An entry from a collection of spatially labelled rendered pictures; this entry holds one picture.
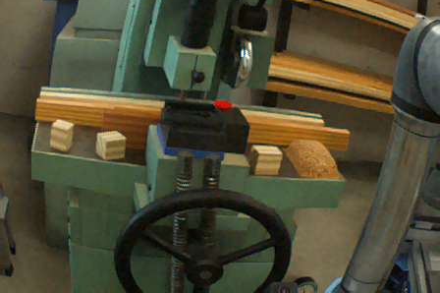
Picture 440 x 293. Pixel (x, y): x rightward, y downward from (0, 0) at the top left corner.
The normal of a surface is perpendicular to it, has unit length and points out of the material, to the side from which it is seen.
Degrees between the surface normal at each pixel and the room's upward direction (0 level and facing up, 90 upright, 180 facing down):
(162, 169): 90
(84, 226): 90
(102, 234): 90
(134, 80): 90
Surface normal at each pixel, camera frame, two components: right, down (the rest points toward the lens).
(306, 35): 0.11, 0.35
